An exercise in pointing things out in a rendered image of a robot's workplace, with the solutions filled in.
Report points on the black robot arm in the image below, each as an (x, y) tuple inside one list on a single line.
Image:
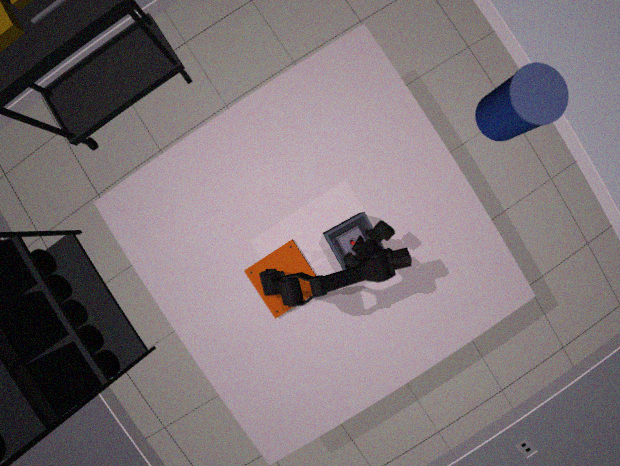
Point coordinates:
[(377, 267)]

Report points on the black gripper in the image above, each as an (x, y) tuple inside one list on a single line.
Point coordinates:
[(380, 232)]

